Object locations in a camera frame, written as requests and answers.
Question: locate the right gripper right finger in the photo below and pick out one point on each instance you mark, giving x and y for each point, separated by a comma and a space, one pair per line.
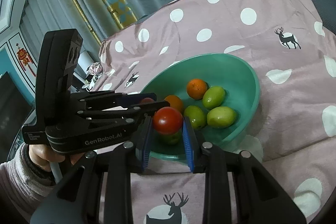
205, 157

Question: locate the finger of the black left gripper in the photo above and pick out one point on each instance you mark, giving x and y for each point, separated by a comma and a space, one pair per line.
102, 100
131, 112

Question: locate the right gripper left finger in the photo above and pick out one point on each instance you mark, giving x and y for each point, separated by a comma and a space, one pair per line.
130, 157

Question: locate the red tomato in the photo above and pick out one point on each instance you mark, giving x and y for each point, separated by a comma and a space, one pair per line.
167, 121
146, 100

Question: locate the large orange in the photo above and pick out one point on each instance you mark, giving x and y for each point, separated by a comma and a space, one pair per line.
175, 102

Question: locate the large green fruit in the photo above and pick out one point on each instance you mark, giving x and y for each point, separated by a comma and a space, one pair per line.
221, 117

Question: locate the small orange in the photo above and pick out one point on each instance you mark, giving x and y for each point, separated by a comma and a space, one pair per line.
196, 89

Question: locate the green plastic bowl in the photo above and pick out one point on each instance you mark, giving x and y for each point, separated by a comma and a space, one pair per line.
235, 75

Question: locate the left forearm grey sleeve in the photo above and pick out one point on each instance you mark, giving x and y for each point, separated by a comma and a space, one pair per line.
24, 184

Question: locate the left hand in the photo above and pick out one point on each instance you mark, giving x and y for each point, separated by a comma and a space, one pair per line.
42, 155

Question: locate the pile of clothes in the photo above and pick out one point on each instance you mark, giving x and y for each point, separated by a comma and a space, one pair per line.
94, 72

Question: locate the black television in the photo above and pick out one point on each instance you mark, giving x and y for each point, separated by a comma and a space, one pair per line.
14, 110

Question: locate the red chinese knot decoration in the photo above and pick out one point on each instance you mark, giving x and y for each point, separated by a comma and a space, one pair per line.
25, 60

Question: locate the pink polka dot blanket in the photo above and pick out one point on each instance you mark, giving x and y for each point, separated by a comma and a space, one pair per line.
276, 62

